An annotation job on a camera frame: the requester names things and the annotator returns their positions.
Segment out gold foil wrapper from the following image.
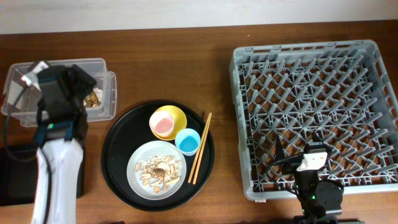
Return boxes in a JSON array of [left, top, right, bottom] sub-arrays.
[[84, 91, 100, 108]]

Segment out light blue cup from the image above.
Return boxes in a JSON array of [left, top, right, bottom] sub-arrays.
[[175, 128, 201, 156]]

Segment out pink cup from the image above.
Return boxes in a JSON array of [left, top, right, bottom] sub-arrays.
[[149, 111, 175, 138]]

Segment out white tissue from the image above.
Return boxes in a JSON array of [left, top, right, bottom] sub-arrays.
[[93, 88, 103, 99]]

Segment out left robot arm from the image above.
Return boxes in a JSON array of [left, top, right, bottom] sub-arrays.
[[22, 60, 96, 223]]

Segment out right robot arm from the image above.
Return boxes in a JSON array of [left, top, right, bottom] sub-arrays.
[[272, 133, 344, 224]]

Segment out clear plastic waste bin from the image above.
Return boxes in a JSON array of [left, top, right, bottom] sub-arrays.
[[1, 58, 117, 128]]

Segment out grey dishwasher rack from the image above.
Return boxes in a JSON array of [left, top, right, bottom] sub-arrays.
[[229, 40, 397, 202]]

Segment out black rectangular tray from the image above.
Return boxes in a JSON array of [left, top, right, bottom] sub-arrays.
[[1, 144, 85, 207]]

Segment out grey plate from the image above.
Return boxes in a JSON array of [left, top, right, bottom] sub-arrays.
[[126, 141, 187, 200]]

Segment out round black serving tray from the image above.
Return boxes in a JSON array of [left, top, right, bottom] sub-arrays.
[[101, 100, 215, 212]]

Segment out food scraps on plate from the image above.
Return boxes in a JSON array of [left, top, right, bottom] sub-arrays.
[[134, 154, 183, 194]]

